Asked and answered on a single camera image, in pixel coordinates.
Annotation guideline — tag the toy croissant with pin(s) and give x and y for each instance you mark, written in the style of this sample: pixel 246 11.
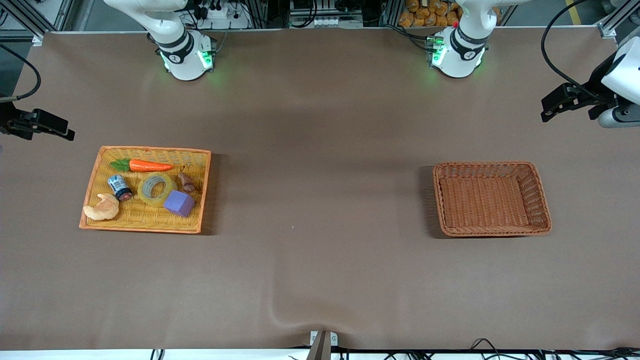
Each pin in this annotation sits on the toy croissant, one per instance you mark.
pixel 102 209

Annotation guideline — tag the purple foam block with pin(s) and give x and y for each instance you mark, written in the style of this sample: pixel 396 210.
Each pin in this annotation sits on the purple foam block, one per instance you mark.
pixel 179 203

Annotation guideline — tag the aluminium frame profile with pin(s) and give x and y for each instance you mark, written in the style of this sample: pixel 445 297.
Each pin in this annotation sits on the aluminium frame profile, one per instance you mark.
pixel 30 20
pixel 615 22

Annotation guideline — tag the small brown toy root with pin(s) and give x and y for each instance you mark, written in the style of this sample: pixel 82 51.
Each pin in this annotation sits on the small brown toy root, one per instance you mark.
pixel 187 183

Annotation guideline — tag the yellow wicker tray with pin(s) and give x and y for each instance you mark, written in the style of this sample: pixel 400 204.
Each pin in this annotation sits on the yellow wicker tray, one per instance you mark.
pixel 145 215

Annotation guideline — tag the small blue white can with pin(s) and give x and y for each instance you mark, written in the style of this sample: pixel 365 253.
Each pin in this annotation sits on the small blue white can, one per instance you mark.
pixel 120 187

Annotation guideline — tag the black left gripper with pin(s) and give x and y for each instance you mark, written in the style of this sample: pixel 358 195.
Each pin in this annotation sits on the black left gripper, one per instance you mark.
pixel 598 80

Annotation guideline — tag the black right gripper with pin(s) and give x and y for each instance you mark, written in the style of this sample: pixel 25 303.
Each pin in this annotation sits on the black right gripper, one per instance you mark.
pixel 11 121

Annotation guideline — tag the yellow tape roll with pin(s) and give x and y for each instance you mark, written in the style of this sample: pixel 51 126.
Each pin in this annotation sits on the yellow tape roll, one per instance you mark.
pixel 145 194

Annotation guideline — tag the brown wicker basket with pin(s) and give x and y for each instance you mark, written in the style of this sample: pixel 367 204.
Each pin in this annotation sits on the brown wicker basket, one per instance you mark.
pixel 485 200

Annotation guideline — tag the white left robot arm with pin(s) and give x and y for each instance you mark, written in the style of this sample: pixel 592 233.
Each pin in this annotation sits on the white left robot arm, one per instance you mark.
pixel 457 50

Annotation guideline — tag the orange toy carrot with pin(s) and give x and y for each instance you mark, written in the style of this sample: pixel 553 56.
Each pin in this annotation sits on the orange toy carrot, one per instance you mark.
pixel 147 166

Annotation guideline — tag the white power strip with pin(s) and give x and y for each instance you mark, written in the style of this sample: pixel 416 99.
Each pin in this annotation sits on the white power strip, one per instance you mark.
pixel 222 12

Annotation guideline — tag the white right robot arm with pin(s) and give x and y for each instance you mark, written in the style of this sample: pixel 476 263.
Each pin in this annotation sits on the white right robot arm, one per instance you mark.
pixel 185 55

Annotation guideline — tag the metal table edge bracket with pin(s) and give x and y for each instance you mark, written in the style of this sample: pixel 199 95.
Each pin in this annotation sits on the metal table edge bracket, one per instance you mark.
pixel 315 337

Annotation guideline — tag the pile of orange toy breads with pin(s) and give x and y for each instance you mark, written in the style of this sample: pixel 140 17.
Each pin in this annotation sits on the pile of orange toy breads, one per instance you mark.
pixel 425 12

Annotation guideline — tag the brown pole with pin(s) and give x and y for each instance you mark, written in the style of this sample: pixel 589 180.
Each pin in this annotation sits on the brown pole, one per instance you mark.
pixel 320 350

